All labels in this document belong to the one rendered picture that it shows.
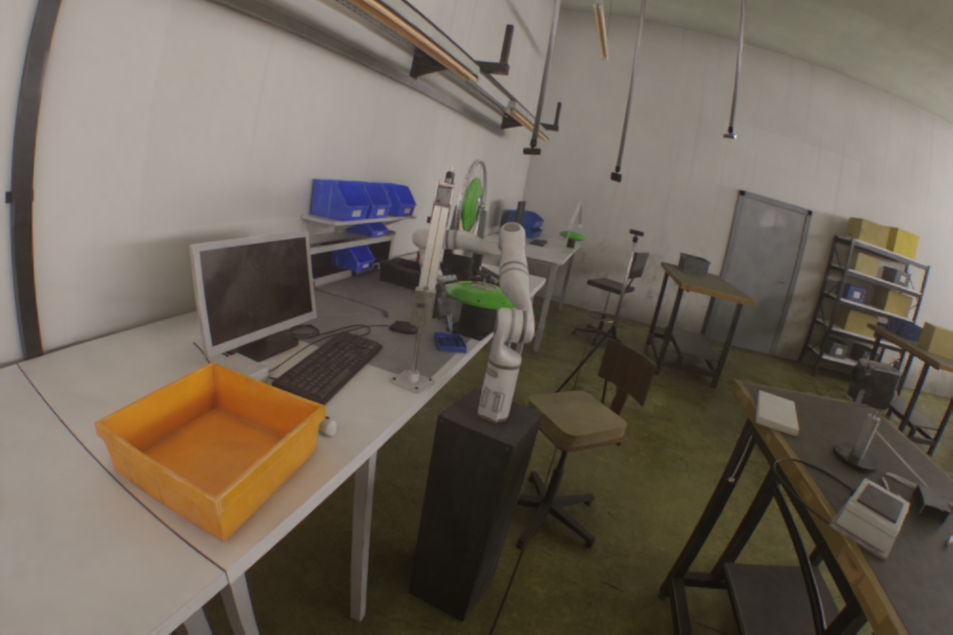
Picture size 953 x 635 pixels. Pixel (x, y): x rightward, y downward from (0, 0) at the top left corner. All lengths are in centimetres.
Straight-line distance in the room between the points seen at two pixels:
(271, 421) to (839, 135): 715
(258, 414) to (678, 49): 649
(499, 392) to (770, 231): 576
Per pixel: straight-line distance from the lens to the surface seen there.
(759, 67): 698
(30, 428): 115
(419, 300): 121
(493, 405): 130
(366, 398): 121
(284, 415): 101
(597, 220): 634
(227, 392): 109
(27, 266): 139
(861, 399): 139
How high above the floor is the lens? 151
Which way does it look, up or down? 12 degrees down
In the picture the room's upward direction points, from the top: 10 degrees clockwise
